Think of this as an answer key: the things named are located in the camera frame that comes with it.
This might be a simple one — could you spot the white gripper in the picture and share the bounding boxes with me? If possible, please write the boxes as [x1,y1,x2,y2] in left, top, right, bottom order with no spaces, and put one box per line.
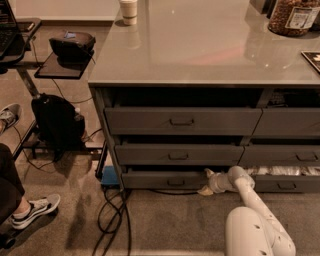
[197,168,233,196]

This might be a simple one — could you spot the grey drawer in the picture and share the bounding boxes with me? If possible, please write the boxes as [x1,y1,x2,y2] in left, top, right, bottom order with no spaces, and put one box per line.
[254,108,320,137]
[115,136,244,165]
[239,145,320,166]
[122,170,208,190]
[245,166,320,193]
[104,107,262,136]

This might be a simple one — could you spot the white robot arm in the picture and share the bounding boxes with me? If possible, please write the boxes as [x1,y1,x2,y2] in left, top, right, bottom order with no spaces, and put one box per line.
[198,166,296,256]

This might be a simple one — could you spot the grey drawer cabinet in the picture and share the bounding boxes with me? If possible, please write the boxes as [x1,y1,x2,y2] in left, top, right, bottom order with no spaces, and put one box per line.
[89,0,320,189]

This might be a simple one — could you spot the blue power box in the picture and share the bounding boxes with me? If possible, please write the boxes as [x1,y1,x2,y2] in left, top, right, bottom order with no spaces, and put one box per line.
[101,166,119,186]

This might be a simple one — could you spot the black backpack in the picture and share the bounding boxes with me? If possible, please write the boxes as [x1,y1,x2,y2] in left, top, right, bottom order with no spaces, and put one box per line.
[31,93,85,162]

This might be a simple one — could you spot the dark booklet on counter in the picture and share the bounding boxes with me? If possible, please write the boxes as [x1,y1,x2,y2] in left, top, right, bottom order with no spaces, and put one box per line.
[301,51,320,74]

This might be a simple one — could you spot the grey sneaker lower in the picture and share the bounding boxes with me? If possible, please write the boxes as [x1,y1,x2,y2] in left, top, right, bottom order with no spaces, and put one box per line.
[10,194,61,230]

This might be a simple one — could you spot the grey sneaker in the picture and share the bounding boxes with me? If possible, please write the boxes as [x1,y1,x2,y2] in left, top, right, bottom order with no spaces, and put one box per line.
[0,103,22,134]
[10,194,61,230]

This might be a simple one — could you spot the jar of nuts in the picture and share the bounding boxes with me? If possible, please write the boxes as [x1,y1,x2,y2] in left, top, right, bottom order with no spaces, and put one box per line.
[268,0,320,37]

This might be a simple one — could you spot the black device on shelf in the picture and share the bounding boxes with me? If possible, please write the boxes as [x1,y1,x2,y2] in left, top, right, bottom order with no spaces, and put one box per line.
[49,31,96,61]

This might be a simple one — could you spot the white paper cup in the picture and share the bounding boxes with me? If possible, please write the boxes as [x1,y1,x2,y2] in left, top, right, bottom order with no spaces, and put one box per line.
[119,0,138,25]

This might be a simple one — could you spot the black desk stand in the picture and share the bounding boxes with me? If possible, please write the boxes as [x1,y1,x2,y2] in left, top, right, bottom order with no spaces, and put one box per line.
[0,18,107,162]

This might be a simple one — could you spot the person leg dark trousers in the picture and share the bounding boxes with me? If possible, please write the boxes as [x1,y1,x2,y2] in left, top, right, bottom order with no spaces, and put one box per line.
[0,143,31,229]

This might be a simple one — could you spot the grey sneaker upper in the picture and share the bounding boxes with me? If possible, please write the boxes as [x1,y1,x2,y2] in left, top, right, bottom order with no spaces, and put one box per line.
[0,103,22,134]

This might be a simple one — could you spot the black laptop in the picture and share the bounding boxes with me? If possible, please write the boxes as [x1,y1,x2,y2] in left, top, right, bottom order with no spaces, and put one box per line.
[0,0,19,58]

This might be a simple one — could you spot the black floor cables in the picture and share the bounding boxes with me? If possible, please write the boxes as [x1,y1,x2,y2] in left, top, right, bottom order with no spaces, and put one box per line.
[91,186,201,256]

